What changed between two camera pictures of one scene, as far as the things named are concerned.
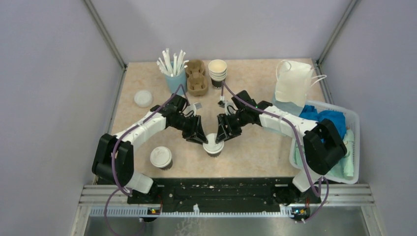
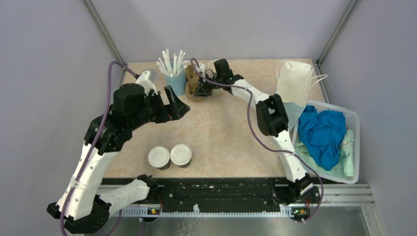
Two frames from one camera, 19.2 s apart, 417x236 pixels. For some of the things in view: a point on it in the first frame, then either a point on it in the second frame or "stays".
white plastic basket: x=353 y=124 stays
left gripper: x=196 y=125 to x=178 y=108
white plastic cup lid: x=161 y=157 stays
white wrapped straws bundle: x=166 y=67 stays
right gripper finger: x=224 y=129 to x=204 y=89
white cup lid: x=212 y=147 to x=180 y=154
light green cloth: x=344 y=168 stays
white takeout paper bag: x=294 y=80 stays
